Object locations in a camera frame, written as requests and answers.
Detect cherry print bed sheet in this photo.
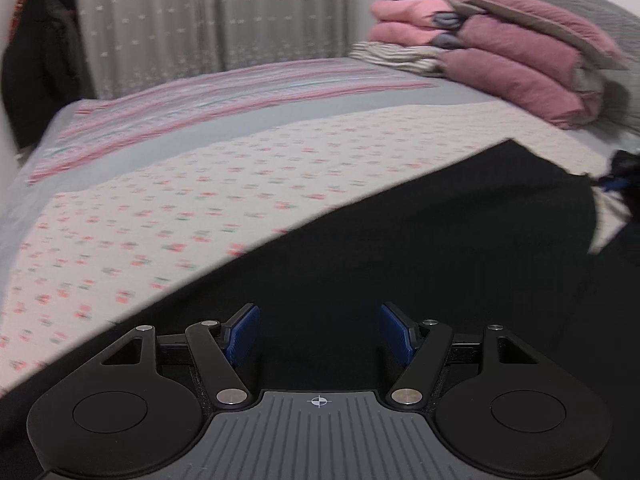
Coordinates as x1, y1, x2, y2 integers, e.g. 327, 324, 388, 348
1, 78, 624, 391

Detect pink striped blanket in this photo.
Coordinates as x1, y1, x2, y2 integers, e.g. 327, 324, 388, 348
26, 58, 432, 184

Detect mauve folded quilt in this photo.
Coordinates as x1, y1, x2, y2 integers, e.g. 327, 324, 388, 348
440, 0, 639, 130

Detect striped folded cloth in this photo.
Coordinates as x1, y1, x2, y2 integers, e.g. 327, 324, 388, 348
349, 41, 444, 77

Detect grey pillow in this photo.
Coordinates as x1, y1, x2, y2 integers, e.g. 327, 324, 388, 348
429, 0, 640, 129

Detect grey patterned curtain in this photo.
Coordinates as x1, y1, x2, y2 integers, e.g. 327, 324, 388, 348
76, 0, 352, 99

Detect pink folded towel stack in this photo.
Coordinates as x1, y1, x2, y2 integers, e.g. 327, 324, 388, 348
368, 0, 454, 47

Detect black pants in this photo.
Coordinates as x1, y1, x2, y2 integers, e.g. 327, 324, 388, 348
1, 141, 639, 479

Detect black hanging clothes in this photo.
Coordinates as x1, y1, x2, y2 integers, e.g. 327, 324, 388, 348
1, 0, 96, 151

